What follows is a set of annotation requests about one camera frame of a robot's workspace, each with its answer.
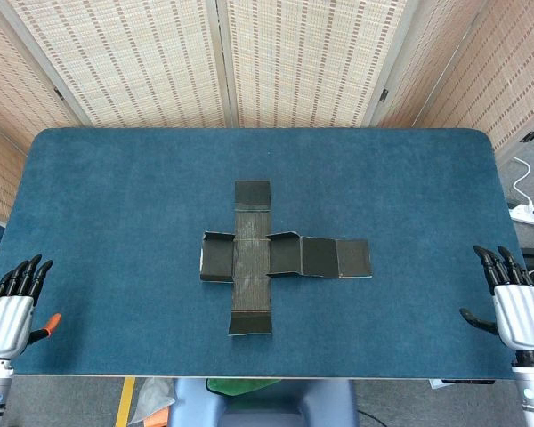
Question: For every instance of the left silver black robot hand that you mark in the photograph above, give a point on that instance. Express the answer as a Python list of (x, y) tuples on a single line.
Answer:
[(6, 320)]

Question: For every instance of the blue felt table mat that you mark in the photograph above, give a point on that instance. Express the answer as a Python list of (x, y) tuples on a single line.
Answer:
[(115, 200)]

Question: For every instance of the green cloth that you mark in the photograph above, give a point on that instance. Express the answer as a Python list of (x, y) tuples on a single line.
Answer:
[(236, 386)]

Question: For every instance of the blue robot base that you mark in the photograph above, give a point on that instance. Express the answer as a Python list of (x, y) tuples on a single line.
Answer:
[(267, 409)]

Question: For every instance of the white power strip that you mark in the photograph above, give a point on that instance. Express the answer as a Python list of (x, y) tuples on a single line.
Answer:
[(527, 216)]

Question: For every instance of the clear plastic bag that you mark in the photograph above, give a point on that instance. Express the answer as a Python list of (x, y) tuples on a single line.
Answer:
[(153, 396)]

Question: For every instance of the orange item on floor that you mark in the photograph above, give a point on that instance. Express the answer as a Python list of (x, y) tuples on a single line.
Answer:
[(158, 420)]

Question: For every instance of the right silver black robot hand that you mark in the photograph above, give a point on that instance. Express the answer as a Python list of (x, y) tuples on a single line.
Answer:
[(523, 316)]

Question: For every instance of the black screen hinge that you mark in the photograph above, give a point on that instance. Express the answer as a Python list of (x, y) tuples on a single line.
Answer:
[(59, 93), (384, 95), (530, 136)]

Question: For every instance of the black cardboard box cutout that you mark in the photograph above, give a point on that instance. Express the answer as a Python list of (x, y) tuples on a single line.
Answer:
[(251, 267)]

